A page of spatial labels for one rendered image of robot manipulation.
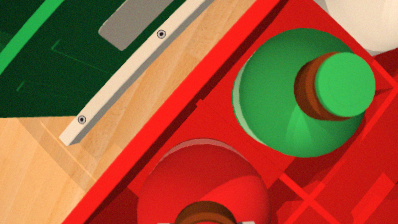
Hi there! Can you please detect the red crate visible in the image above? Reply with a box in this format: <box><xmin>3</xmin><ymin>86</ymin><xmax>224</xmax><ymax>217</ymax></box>
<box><xmin>61</xmin><ymin>0</ymin><xmax>398</xmax><ymax>224</ymax></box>

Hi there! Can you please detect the green crate with dividers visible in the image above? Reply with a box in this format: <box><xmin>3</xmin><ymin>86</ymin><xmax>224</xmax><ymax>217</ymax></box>
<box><xmin>0</xmin><ymin>0</ymin><xmax>186</xmax><ymax>118</ymax></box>

